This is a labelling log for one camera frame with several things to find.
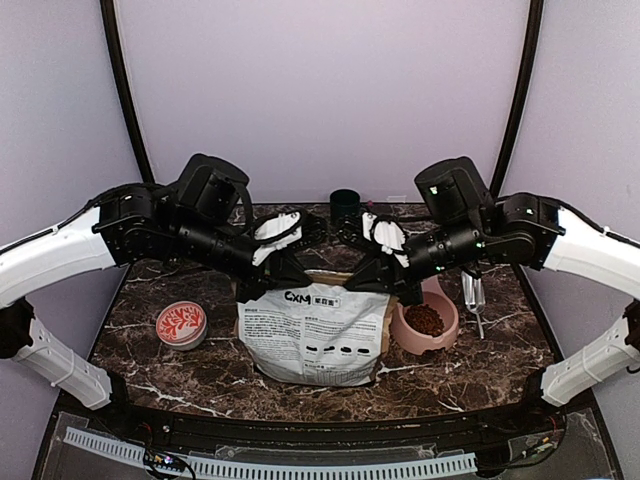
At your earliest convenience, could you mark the pink double pet bowl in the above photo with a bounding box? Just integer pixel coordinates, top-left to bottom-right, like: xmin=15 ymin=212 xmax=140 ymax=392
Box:
xmin=390 ymin=277 xmax=459 ymax=355

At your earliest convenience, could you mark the pet food bag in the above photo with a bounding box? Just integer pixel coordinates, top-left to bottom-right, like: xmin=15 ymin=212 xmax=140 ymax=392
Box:
xmin=236 ymin=270 xmax=397 ymax=387

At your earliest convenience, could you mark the metal scoop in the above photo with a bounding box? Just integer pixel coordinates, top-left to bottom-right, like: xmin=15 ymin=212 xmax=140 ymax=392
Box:
xmin=461 ymin=272 xmax=486 ymax=340

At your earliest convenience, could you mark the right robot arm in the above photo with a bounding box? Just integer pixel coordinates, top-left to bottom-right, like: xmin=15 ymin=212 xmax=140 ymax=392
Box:
xmin=336 ymin=157 xmax=639 ymax=434

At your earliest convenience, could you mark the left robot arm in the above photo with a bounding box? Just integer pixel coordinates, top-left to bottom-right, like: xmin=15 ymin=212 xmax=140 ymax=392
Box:
xmin=1 ymin=154 xmax=311 ymax=436

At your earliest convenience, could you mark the black mug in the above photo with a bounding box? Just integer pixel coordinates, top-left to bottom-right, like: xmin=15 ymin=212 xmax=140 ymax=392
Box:
xmin=329 ymin=189 xmax=364 ymax=223

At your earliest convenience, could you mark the red patterned round tin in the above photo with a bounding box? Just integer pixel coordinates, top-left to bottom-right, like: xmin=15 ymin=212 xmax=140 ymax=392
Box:
xmin=155 ymin=301 xmax=208 ymax=351

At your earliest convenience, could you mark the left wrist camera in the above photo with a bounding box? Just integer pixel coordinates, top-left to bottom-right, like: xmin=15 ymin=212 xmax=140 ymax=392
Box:
xmin=251 ymin=209 xmax=328 ymax=266

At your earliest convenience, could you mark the white slotted cable duct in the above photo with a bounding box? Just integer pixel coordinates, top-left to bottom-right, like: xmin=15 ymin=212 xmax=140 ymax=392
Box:
xmin=63 ymin=427 xmax=478 ymax=479

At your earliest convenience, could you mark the right black frame post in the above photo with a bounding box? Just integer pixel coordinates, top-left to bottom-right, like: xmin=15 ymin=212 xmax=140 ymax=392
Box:
xmin=489 ymin=0 xmax=545 ymax=197

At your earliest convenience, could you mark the black frame post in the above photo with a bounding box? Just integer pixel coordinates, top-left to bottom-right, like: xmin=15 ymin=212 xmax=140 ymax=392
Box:
xmin=99 ymin=0 xmax=155 ymax=182
xmin=489 ymin=0 xmax=545 ymax=197

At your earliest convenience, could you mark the left black frame post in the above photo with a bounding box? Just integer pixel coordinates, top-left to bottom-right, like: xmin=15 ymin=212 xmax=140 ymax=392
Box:
xmin=99 ymin=0 xmax=155 ymax=182

